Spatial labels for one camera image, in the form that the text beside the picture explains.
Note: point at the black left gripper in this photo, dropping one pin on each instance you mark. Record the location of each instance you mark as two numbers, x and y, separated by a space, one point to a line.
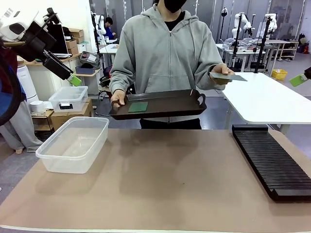
36 44

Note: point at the green PCB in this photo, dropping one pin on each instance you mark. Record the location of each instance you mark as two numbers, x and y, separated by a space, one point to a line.
138 107

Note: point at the dark brown plastic tray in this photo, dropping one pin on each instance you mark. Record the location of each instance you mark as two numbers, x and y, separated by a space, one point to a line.
170 104

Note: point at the person's right forearm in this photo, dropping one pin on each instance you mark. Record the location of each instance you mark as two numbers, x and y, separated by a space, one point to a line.
121 80

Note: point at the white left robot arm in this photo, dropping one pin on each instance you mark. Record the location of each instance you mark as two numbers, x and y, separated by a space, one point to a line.
13 28

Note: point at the person's left forearm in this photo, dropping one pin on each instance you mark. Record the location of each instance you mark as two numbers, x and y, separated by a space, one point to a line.
205 77

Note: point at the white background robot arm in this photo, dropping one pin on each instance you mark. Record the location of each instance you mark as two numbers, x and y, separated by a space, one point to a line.
239 24

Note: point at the stacked small cardboard boxes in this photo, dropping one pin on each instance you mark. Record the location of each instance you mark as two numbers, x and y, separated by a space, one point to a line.
74 40

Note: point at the person's right hand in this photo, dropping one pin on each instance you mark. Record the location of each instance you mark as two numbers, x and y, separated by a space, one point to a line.
119 98

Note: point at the person's left hand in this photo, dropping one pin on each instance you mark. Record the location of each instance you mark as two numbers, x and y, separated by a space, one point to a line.
222 69

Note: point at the yellow plastic bin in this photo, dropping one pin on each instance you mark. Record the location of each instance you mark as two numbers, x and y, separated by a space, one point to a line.
279 74

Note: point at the blue-grey shallow tray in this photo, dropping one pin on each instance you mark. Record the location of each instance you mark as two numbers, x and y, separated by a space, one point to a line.
85 70

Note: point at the black computer monitor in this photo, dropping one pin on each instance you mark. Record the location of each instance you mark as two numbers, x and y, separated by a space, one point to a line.
58 40

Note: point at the clear lidded storage box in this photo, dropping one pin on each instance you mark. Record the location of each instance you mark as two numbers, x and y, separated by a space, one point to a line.
69 98

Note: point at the white air purifier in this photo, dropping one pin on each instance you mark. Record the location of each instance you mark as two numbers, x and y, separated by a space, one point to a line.
26 82

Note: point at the wooden shelf table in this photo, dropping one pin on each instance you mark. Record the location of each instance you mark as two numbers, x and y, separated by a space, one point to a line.
283 47

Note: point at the white table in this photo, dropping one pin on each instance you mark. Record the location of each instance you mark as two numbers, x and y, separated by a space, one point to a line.
264 99

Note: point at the white round device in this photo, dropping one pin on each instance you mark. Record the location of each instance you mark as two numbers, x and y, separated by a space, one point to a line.
37 106

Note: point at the black tripod stand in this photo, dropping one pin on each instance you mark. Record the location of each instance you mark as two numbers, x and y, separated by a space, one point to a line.
235 41
263 46

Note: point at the large cardboard box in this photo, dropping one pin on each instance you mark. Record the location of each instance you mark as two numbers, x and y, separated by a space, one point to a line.
73 116

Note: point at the seated person in blue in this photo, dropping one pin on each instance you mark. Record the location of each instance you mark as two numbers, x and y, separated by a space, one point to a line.
109 28

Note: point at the bystander in grey trousers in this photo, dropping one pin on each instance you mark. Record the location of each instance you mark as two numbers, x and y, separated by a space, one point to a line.
17 131

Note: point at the clear plastic box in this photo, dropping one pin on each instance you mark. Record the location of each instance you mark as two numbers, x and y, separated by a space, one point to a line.
73 143

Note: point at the black slotted PCB rack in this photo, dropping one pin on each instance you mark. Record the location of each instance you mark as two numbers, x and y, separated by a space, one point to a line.
272 160

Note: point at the person in grey hoodie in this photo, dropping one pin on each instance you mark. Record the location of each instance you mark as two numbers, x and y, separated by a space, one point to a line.
160 55

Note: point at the black face mask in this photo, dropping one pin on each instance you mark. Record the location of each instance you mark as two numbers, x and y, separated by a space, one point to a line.
174 5

